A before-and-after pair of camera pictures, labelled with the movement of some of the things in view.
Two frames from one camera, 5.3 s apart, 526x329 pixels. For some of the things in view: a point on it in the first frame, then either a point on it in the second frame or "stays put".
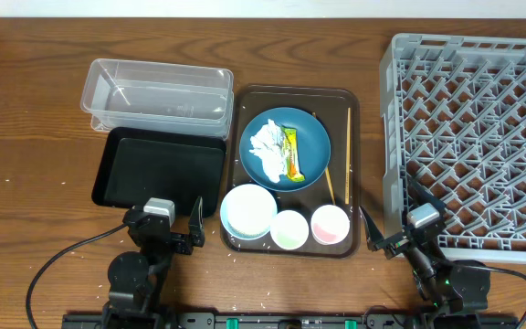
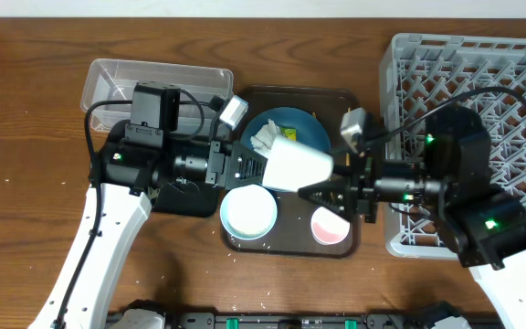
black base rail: [287, 321] stays put
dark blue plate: [313, 146] stays put
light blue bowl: [248, 212] stays put
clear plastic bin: [118, 93] stays put
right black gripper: [397, 243] → [361, 185]
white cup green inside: [289, 229] → [295, 164]
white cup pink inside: [330, 224] stays put
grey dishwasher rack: [471, 119] stays put
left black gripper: [199, 230] → [219, 163]
